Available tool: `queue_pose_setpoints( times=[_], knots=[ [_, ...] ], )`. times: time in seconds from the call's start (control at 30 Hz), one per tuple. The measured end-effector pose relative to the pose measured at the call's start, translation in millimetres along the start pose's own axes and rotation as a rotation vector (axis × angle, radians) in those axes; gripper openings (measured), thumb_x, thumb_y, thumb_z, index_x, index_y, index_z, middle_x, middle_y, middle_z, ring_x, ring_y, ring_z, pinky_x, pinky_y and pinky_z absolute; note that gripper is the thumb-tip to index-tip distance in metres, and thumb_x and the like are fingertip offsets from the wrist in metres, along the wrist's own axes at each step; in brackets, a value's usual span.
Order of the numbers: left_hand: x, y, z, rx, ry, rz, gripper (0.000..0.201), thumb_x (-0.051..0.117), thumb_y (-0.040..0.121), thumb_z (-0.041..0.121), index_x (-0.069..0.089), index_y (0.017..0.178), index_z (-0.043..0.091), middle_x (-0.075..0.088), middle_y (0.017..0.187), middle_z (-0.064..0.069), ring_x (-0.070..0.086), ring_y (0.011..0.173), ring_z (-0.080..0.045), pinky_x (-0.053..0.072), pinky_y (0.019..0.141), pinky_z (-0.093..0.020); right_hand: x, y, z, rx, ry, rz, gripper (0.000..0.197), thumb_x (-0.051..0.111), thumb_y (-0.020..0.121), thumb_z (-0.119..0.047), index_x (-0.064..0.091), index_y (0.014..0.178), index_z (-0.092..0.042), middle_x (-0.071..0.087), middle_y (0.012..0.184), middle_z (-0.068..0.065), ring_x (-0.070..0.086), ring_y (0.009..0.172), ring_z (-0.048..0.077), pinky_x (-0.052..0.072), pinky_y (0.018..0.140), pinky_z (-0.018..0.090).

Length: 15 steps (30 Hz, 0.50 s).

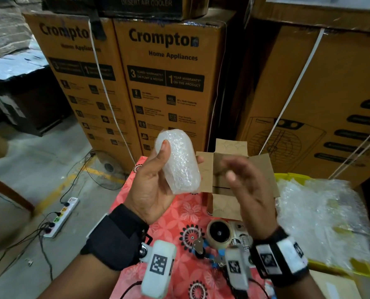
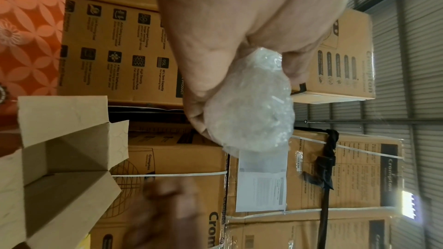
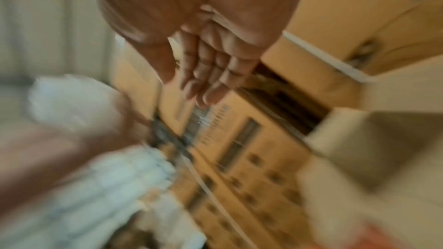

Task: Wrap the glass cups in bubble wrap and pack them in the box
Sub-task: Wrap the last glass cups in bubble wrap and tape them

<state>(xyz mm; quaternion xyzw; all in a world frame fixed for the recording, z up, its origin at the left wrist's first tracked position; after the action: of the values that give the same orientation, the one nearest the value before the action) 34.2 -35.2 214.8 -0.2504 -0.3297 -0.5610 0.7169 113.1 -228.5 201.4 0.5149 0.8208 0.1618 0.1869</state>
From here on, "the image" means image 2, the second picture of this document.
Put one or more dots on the orange floral tablecloth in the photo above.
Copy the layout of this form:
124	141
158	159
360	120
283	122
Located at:
28	34

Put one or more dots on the person's left hand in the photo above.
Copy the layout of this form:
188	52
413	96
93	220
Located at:
242	7

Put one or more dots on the person's right hand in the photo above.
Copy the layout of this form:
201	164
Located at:
166	215

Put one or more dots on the stack of Crompton cartons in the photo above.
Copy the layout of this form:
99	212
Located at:
111	51

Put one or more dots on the bubble wrap sheet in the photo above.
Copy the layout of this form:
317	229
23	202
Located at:
249	106

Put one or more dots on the white paper document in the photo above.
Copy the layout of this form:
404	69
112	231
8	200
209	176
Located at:
262	182

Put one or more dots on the small cardboard box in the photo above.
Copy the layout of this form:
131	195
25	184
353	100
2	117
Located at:
62	177

